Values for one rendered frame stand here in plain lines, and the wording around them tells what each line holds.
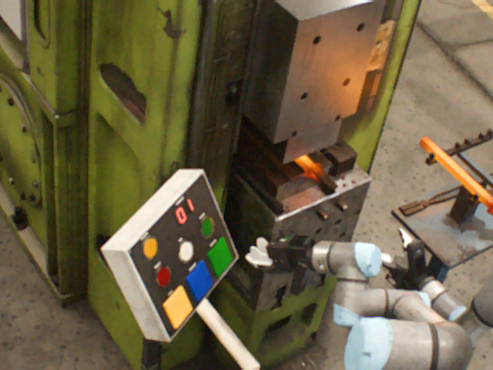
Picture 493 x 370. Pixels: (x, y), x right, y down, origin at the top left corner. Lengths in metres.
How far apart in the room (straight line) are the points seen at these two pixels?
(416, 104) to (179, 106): 2.57
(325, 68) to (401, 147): 2.09
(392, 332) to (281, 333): 1.62
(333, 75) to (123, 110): 0.60
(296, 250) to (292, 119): 0.43
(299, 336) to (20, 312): 1.07
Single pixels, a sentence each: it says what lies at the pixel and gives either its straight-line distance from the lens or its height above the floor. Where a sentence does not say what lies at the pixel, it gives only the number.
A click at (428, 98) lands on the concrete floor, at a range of 4.67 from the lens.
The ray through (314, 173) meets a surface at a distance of 2.45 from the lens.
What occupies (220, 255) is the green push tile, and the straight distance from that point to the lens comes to 2.17.
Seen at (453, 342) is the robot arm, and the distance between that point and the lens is 1.56.
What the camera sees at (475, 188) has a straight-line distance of 2.68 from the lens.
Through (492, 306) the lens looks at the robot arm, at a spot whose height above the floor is 1.24.
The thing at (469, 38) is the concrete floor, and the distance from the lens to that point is 5.33.
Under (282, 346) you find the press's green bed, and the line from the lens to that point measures 3.11.
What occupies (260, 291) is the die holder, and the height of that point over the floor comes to 0.58.
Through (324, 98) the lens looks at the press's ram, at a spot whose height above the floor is 1.27.
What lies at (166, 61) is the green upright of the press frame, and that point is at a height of 1.41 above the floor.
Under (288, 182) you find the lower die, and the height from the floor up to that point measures 0.98.
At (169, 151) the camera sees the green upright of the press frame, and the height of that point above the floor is 1.12.
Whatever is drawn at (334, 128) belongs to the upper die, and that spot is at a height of 1.13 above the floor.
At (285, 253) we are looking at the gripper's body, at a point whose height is 1.18.
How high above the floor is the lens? 2.63
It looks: 43 degrees down
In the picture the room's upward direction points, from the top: 11 degrees clockwise
